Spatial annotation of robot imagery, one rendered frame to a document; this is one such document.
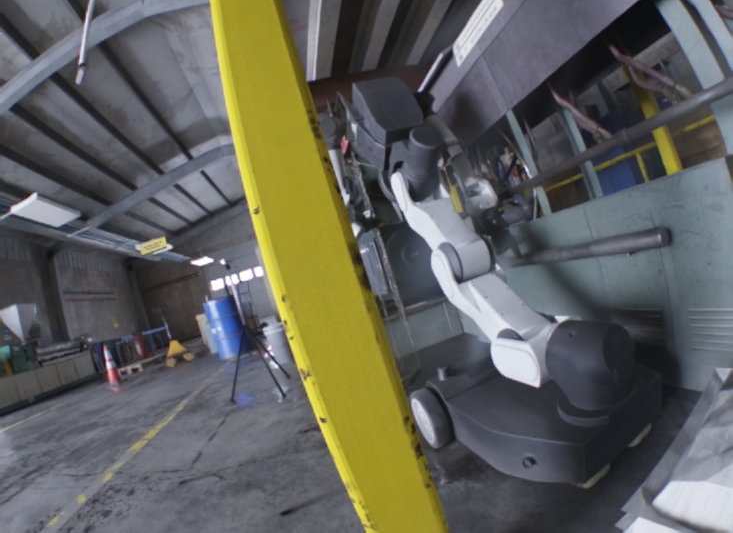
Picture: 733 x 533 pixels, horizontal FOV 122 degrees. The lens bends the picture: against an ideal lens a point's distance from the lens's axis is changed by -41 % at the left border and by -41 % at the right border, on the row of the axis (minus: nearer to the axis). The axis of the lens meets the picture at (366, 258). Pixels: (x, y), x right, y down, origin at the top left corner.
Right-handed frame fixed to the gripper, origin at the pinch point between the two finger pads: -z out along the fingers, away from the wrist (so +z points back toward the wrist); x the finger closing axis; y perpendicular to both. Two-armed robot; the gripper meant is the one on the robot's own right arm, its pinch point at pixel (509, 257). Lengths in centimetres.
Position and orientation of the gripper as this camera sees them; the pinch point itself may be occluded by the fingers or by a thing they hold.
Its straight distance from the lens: 128.9
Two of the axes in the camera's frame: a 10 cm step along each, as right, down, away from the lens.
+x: -1.0, 3.4, 9.3
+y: -9.3, 3.0, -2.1
